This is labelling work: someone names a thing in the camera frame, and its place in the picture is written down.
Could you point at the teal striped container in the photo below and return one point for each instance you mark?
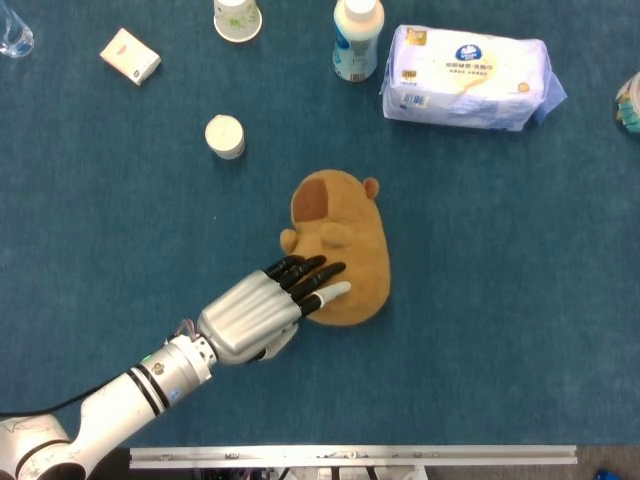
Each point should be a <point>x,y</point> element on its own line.
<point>630,105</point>

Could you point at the brown capybara plush toy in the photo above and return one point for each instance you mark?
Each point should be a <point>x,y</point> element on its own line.
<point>345,240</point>

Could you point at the white round lidded jar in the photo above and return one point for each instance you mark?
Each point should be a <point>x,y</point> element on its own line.
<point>224,136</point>

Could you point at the white drink bottle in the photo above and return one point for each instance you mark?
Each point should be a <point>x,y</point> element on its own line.
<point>357,40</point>

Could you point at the large tissue pack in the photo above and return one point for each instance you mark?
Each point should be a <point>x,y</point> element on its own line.
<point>470,80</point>

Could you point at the aluminium frame rail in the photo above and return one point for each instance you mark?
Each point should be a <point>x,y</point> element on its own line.
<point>350,456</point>

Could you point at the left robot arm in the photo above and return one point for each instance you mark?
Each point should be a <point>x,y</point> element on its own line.
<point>100,415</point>

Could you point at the white paper cup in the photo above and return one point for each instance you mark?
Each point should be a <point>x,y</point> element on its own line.
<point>238,19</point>

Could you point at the pink pocket tissue pack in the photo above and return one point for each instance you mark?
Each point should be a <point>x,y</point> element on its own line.
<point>130,56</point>

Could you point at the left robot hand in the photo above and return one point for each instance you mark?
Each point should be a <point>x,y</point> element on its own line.
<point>260,315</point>

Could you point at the clear plastic bottle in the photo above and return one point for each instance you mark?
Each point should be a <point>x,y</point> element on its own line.
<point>14,31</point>

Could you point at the blue object on floor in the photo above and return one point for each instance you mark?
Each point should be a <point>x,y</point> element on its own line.
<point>607,474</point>

